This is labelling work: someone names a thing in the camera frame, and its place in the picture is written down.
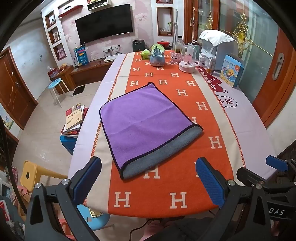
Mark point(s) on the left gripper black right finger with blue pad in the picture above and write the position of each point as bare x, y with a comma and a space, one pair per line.
227, 194

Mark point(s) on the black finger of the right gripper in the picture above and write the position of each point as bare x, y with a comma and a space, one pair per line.
277, 163

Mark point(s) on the purple and grey towel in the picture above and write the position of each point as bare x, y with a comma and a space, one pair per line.
144, 128

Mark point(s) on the light-blue child stool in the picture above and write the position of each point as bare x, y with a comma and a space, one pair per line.
96, 221

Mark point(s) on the yellow plastic chair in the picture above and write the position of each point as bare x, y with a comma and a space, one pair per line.
32, 173

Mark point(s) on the orange H-pattern tablecloth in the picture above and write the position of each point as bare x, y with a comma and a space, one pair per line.
233, 137

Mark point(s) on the blue plastic stool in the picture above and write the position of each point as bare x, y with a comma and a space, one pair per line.
68, 143

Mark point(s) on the stack of books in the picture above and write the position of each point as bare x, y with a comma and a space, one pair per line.
74, 118

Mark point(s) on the children's picture book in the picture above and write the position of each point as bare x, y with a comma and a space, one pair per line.
232, 69

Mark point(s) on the brown wooden door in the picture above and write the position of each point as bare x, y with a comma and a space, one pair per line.
16, 98

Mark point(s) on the white pill bottle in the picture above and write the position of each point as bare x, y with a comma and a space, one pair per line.
202, 60

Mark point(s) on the black floor mat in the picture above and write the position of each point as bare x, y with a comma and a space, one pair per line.
78, 90

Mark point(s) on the pink glass dome music box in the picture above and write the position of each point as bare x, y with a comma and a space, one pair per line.
188, 58

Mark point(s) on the white water dispenser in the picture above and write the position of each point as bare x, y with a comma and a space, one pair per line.
217, 44

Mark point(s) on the wooden TV cabinet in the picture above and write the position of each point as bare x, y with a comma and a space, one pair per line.
94, 71

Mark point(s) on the red tissue box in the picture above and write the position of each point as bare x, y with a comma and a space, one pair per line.
52, 72

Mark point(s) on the pink pig figurine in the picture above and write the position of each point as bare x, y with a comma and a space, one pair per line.
175, 58

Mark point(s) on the clear oil bottle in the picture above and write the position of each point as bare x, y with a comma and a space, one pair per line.
179, 46

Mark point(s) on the snow globe with castle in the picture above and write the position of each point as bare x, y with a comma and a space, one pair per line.
157, 58

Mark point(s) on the blue poster board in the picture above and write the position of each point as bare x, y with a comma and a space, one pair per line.
81, 56

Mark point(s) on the red pot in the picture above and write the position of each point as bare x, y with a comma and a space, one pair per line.
164, 43

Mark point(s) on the white set-top box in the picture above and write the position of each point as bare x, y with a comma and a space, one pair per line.
110, 58

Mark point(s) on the green tissue pack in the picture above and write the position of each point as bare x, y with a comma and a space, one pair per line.
145, 55

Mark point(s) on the black speaker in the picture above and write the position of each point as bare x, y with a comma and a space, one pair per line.
138, 45

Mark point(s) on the black flat television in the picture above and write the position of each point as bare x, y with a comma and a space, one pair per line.
105, 23

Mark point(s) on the white wall shelf unit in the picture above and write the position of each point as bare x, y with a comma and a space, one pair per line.
55, 34

